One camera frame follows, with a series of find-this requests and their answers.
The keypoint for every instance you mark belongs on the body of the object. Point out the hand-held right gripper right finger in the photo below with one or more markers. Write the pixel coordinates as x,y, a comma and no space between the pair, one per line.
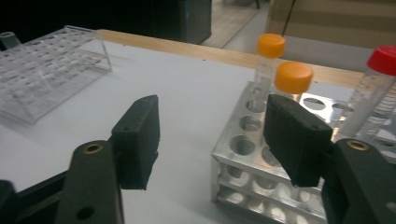
295,140

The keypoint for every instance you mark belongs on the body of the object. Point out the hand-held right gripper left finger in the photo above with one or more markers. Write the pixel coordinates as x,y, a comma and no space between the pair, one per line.
137,146

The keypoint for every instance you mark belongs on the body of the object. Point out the orange-capped clear tube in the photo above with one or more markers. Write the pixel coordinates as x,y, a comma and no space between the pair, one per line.
271,45
293,77

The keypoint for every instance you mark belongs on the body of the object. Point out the shiny metal tube rack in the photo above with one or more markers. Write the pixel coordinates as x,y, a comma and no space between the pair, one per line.
227,157

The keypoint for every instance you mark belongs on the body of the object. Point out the clear acrylic tube rack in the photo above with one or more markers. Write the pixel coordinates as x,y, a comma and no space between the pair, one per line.
46,77

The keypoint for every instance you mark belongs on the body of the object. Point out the red-capped clear tube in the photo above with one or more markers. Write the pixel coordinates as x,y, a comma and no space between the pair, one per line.
384,60
386,107

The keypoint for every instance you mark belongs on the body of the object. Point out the white table mat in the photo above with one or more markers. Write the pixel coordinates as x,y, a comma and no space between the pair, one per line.
186,93

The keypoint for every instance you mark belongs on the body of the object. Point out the light wooden furniture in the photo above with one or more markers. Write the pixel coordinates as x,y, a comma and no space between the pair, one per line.
342,18

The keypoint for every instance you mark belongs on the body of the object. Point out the dark cabinet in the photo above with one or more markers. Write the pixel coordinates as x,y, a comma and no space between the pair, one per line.
186,18

